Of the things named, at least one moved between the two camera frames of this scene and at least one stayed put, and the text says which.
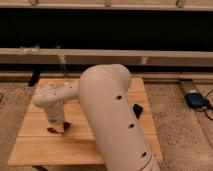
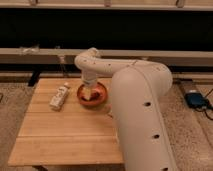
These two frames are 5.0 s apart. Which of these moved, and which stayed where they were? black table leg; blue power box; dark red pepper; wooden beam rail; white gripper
Moved: white gripper; dark red pepper
Stayed: blue power box; wooden beam rail; black table leg
